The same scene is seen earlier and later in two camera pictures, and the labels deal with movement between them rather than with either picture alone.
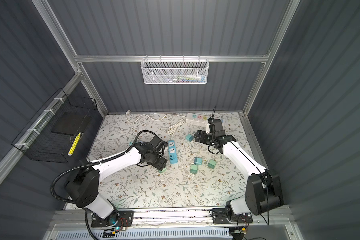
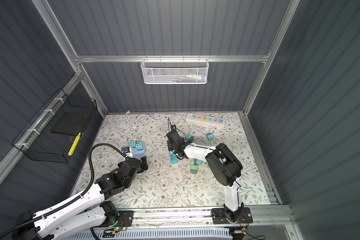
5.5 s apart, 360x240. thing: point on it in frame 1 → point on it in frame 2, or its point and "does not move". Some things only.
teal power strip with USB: x=172 y=153 does not move
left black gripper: x=162 y=164 → x=144 y=163
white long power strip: x=199 y=118 does not move
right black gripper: x=200 y=136 → x=170 y=146
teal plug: x=189 y=137 does not move
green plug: x=193 y=169 does not move
